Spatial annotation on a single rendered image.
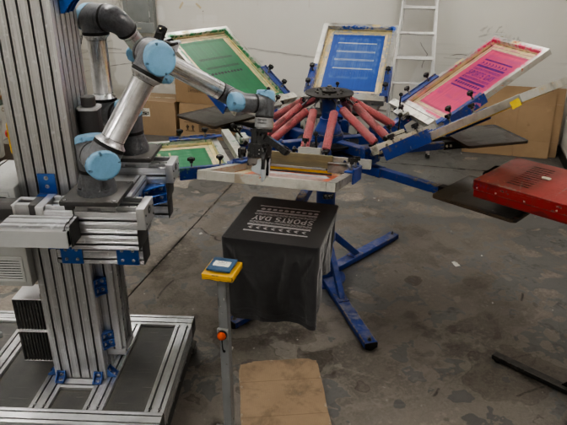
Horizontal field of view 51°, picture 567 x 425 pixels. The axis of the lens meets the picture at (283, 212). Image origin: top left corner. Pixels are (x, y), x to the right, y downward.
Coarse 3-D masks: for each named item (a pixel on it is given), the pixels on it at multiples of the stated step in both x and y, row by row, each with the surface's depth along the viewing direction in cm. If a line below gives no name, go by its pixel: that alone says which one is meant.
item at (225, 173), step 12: (216, 168) 262; (228, 168) 276; (240, 168) 294; (216, 180) 248; (228, 180) 246; (240, 180) 245; (252, 180) 244; (264, 180) 242; (276, 180) 241; (288, 180) 240; (300, 180) 239; (312, 180) 238; (336, 180) 244; (348, 180) 273
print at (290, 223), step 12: (264, 216) 286; (276, 216) 286; (288, 216) 286; (300, 216) 286; (312, 216) 286; (252, 228) 274; (264, 228) 274; (276, 228) 274; (288, 228) 274; (300, 228) 274
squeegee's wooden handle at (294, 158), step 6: (276, 156) 300; (282, 156) 299; (288, 156) 299; (294, 156) 298; (300, 156) 297; (306, 156) 296; (312, 156) 296; (318, 156) 295; (324, 156) 294; (330, 156) 294; (276, 162) 301; (282, 162) 300; (288, 162) 299; (294, 162) 298; (300, 162) 298; (306, 162) 297; (312, 162) 296; (318, 162) 295; (324, 162) 295; (324, 168) 295
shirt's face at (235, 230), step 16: (256, 208) 294; (304, 208) 294; (320, 208) 294; (240, 224) 277; (320, 224) 277; (256, 240) 262; (272, 240) 262; (288, 240) 262; (304, 240) 262; (320, 240) 262
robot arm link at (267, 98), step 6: (258, 90) 237; (264, 90) 236; (270, 90) 236; (258, 96) 235; (264, 96) 236; (270, 96) 236; (264, 102) 235; (270, 102) 237; (258, 108) 235; (264, 108) 236; (270, 108) 237; (258, 114) 238; (264, 114) 237; (270, 114) 238
